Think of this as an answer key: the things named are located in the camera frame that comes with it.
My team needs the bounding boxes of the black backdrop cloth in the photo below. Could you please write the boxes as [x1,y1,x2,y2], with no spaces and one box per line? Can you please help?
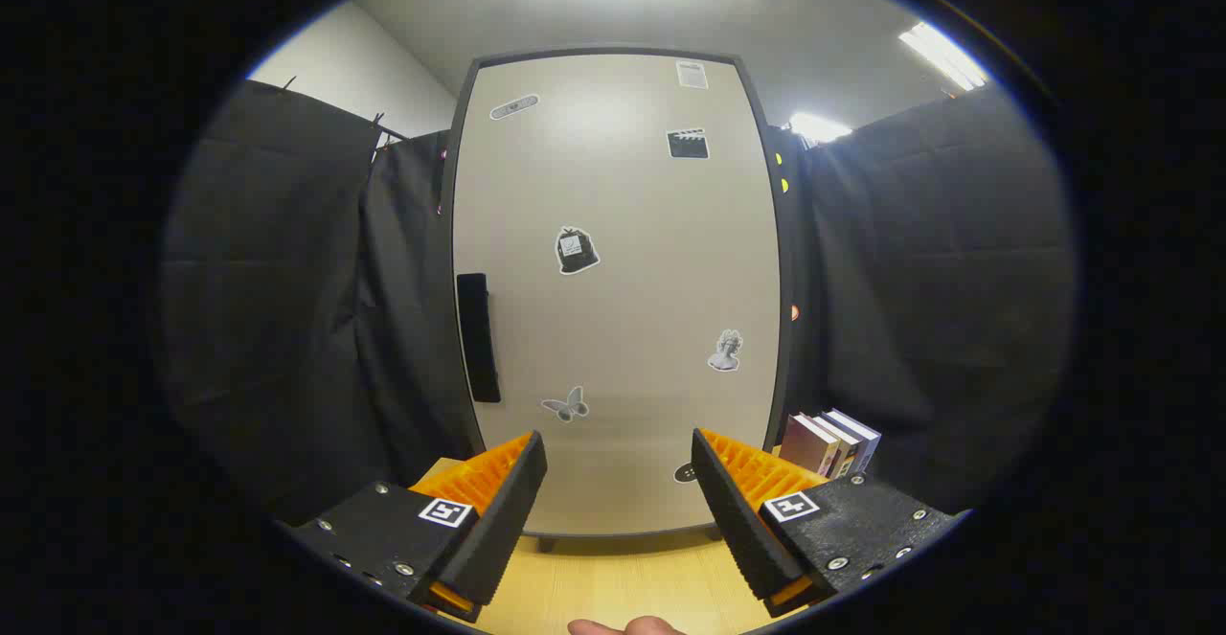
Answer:
[161,79,1078,521]

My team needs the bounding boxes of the black door handle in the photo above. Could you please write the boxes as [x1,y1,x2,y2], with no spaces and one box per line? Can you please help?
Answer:
[456,273,502,404]

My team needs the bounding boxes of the small ceiling light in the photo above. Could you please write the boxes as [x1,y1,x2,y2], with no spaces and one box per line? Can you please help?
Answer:
[789,113,851,144]

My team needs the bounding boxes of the brown cover book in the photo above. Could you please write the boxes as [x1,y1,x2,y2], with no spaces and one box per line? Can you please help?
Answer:
[812,415,861,479]

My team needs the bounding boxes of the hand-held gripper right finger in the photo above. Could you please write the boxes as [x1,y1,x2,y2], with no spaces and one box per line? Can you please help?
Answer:
[691,427,968,619]

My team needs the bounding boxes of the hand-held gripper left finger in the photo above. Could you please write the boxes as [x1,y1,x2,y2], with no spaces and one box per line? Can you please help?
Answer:
[284,430,549,624]

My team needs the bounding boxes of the purple cover book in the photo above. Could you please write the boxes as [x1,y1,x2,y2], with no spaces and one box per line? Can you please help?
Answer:
[778,413,842,476]

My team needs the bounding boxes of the long ceiling light strip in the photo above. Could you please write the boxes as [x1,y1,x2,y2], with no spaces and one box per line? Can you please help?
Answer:
[898,22,988,92]

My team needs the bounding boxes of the dark grey cabinet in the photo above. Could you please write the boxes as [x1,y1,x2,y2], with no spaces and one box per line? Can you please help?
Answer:
[443,46,796,555]

